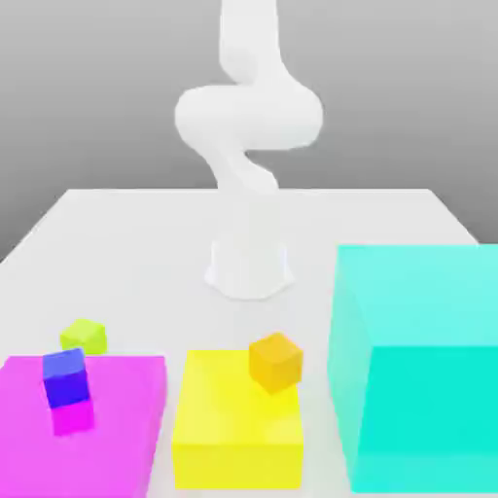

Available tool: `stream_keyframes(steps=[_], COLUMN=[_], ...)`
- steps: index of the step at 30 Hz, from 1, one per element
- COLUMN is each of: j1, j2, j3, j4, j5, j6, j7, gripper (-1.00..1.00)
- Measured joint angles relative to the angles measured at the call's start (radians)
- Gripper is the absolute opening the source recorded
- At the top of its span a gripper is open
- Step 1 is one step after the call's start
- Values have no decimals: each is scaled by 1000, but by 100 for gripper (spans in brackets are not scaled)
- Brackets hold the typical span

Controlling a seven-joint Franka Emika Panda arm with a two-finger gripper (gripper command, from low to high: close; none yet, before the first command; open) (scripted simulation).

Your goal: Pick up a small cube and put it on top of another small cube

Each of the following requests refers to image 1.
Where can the small lime green cube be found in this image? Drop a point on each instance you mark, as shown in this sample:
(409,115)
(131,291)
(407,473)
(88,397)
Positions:
(86,335)

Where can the large magenta box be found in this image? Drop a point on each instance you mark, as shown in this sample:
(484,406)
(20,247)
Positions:
(116,428)

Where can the small orange cube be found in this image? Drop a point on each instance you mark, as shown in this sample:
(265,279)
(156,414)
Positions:
(275,362)

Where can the large cyan box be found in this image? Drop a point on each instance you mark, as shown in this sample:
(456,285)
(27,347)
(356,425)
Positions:
(424,408)

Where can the small blue cube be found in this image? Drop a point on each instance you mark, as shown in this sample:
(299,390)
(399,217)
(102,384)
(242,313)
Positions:
(65,379)

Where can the large yellow box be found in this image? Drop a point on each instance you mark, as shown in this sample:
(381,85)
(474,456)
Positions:
(233,435)

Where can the small magenta cube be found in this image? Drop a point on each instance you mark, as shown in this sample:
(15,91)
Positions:
(74,419)

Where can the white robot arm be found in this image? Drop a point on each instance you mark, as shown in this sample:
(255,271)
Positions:
(249,116)

